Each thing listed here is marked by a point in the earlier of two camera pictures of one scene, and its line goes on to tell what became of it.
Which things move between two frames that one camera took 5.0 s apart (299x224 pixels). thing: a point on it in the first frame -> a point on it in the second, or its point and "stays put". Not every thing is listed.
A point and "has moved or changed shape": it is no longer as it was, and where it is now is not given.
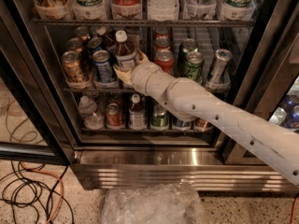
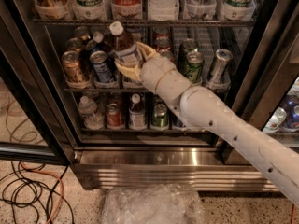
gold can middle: x=75 y=44 stays put
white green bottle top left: x=89 y=2 stays put
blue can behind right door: x=291 y=102 stays put
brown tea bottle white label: x=125 y=62 has moved or changed shape
